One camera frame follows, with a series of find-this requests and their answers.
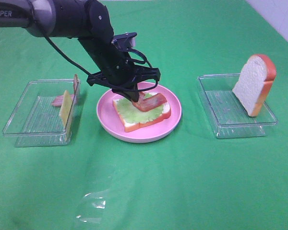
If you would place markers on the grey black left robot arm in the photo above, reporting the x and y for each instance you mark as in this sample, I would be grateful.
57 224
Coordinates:
59 18

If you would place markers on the upright bread slice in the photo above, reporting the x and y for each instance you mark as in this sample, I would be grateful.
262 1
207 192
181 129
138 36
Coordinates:
255 81

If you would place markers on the green tablecloth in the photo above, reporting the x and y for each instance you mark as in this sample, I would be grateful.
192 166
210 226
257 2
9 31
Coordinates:
189 180

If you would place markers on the bread slice on plate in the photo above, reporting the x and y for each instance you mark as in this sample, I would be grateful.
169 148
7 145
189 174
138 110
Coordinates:
135 126

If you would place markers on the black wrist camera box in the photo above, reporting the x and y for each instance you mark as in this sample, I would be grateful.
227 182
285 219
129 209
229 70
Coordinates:
124 42

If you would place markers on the clear plastic tray right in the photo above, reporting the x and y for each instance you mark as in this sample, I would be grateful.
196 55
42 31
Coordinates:
226 115

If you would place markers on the pink plate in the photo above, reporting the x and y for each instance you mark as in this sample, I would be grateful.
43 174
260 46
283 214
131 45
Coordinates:
111 123

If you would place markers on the clear plastic film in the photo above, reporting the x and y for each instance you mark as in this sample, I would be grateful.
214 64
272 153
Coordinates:
91 206

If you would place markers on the yellow cheese slice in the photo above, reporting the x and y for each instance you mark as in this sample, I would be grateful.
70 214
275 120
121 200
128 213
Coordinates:
65 112

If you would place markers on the green lettuce leaf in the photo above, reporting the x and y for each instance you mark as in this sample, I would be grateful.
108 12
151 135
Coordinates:
130 114

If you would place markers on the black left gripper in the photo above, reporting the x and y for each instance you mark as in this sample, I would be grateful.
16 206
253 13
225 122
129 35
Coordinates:
120 71

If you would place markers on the dark red bacon strip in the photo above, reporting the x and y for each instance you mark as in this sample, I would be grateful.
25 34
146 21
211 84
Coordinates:
149 103

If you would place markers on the pink bacon strip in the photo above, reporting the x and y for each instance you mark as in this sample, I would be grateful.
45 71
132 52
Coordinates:
58 101

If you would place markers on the clear plastic tray left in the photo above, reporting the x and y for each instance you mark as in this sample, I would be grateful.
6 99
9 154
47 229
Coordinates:
35 121

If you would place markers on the clear plastic tray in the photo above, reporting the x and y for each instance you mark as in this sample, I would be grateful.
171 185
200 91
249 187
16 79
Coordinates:
226 115
35 121

